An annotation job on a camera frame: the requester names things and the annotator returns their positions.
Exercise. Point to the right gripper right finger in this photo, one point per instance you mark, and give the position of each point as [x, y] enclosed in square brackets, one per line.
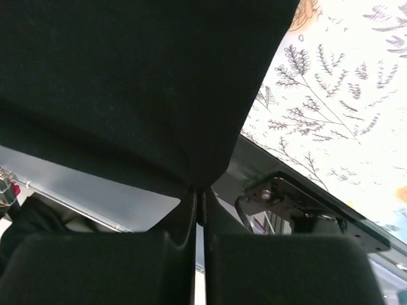
[228, 252]

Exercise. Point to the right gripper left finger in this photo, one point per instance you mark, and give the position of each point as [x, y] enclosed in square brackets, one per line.
[177, 271]

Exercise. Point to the black t-shirt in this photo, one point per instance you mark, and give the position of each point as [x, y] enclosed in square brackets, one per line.
[151, 94]

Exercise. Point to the floral patterned table mat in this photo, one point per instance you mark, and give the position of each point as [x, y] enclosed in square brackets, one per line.
[333, 104]

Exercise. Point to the aluminium frame rail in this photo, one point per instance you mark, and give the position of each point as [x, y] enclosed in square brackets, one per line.
[114, 205]

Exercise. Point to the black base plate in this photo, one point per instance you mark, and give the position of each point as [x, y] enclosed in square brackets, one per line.
[267, 184]

